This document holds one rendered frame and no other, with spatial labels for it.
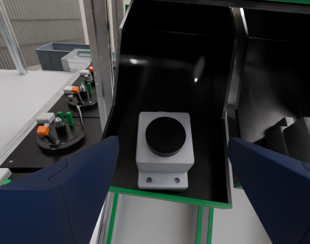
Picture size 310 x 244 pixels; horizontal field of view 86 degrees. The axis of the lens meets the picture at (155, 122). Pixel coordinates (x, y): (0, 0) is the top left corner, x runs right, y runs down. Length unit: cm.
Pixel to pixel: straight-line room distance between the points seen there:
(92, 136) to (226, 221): 45
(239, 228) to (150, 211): 16
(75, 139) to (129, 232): 34
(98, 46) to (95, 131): 44
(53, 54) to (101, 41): 211
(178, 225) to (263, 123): 21
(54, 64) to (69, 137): 182
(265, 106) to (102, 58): 23
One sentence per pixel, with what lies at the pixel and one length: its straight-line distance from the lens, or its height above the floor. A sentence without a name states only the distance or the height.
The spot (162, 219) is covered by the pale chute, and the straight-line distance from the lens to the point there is 32.
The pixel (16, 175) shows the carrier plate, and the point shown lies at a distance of 56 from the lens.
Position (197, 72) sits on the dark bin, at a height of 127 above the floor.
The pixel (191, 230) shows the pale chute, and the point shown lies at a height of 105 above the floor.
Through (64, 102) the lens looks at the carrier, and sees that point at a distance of 82.
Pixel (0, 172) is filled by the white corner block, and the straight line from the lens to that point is 56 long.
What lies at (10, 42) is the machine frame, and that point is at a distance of 153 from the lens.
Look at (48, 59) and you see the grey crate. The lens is 236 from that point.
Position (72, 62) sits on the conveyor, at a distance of 150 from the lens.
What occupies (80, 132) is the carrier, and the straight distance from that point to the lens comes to 59.
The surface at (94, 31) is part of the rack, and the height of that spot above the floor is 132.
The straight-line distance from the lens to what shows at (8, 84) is 143.
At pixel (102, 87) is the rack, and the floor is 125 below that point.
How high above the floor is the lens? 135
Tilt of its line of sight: 35 degrees down
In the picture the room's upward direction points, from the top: 5 degrees clockwise
